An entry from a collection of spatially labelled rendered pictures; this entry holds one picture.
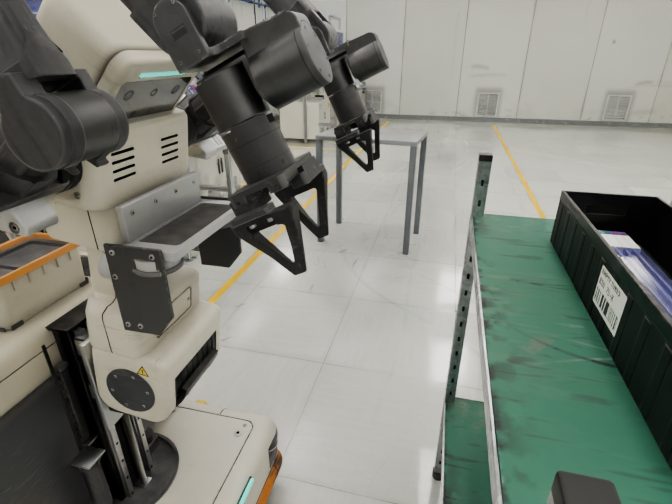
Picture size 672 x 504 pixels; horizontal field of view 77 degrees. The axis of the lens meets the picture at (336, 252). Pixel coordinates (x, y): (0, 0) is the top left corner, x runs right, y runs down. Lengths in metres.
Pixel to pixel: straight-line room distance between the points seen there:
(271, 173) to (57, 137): 0.22
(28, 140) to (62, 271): 0.60
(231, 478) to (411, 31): 9.16
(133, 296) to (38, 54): 0.37
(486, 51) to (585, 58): 1.81
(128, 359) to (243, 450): 0.58
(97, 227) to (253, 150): 0.44
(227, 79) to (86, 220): 0.46
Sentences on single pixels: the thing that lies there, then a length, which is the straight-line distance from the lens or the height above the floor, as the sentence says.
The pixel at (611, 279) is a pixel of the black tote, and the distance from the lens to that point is 0.69.
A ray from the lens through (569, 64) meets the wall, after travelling 9.95.
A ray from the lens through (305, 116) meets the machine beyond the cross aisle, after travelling 6.99.
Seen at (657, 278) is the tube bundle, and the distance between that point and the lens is 0.82.
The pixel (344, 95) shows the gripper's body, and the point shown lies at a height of 1.24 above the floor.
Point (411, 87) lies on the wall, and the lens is 9.77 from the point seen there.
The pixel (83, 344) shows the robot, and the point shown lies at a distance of 1.00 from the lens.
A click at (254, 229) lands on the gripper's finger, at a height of 1.16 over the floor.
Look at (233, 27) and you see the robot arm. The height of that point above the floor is 1.33.
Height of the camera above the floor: 1.31
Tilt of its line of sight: 25 degrees down
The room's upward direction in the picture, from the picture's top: straight up
